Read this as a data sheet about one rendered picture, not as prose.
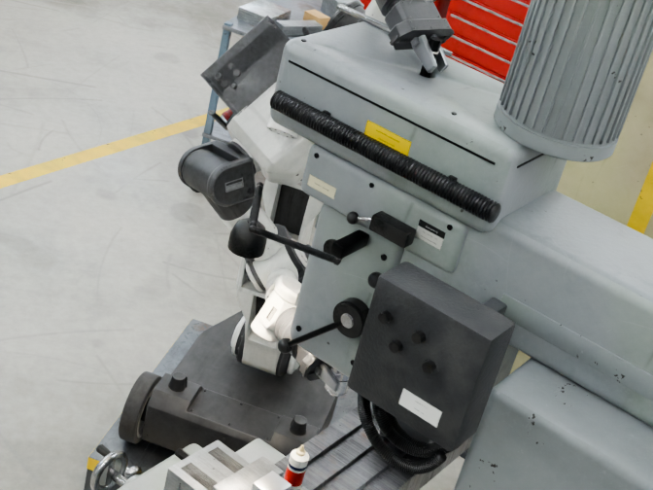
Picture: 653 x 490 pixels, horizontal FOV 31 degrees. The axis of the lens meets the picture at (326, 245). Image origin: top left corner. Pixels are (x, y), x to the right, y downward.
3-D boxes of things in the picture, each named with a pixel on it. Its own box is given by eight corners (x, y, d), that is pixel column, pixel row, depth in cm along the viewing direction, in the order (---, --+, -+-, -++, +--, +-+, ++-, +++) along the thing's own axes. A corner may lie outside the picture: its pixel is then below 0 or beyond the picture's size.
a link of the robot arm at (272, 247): (255, 268, 279) (208, 206, 264) (301, 242, 277) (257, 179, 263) (263, 299, 270) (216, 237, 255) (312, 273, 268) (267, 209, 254)
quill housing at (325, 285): (280, 342, 223) (316, 197, 207) (342, 307, 239) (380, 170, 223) (359, 393, 215) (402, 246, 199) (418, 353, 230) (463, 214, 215)
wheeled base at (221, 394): (209, 330, 376) (227, 243, 360) (360, 383, 370) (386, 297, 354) (127, 443, 321) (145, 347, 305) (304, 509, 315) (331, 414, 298)
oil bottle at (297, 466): (279, 483, 249) (290, 443, 244) (290, 474, 253) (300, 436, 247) (293, 493, 248) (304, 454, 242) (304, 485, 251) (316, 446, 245)
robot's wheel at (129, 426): (142, 412, 338) (152, 357, 328) (157, 418, 337) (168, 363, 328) (113, 452, 321) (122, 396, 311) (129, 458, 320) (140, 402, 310)
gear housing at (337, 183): (294, 192, 207) (306, 142, 203) (370, 160, 226) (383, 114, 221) (450, 279, 193) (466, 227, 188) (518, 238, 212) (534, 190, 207)
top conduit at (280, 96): (267, 110, 200) (271, 91, 198) (282, 105, 203) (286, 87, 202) (487, 227, 181) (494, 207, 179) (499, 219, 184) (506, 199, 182)
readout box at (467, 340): (340, 389, 179) (372, 276, 169) (372, 367, 186) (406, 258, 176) (447, 458, 171) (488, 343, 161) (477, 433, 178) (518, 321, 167)
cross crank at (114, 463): (76, 490, 285) (82, 453, 279) (111, 470, 294) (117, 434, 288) (121, 526, 278) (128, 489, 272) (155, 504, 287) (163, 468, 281)
